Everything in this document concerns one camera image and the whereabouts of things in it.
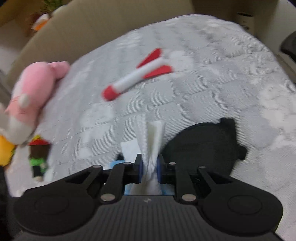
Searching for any blue and black knee pad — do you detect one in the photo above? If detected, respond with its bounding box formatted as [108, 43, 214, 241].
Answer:
[162, 118, 247, 182]

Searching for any green plant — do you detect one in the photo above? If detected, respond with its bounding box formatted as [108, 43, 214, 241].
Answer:
[42, 0, 70, 12]

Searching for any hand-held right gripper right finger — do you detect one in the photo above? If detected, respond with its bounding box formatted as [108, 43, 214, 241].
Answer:
[157, 155, 232, 204]

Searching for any beige headboard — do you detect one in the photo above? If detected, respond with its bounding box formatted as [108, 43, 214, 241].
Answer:
[7, 0, 195, 79]

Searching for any white cloth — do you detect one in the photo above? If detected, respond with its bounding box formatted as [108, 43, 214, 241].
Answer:
[135, 114, 166, 195]

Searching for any pink and white plush toy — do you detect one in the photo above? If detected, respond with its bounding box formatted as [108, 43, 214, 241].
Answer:
[0, 61, 70, 146]

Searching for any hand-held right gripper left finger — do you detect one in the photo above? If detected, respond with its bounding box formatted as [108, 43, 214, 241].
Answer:
[65, 154, 143, 204]

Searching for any yellow plush toy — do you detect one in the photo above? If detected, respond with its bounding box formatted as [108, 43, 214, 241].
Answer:
[0, 135, 16, 166]

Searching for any black office chair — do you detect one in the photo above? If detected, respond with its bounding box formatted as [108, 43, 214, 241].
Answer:
[280, 31, 296, 62]

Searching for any red and white toy rocket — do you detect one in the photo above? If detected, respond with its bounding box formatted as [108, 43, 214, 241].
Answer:
[102, 48, 173, 102]

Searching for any orange and white object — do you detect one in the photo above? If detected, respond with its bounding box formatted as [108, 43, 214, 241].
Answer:
[32, 13, 51, 31]

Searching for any light blue wipes packet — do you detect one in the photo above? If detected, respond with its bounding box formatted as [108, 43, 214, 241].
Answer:
[109, 140, 174, 196]

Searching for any crochet doll with red hat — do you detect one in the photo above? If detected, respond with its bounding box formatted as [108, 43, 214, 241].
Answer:
[28, 137, 52, 182]

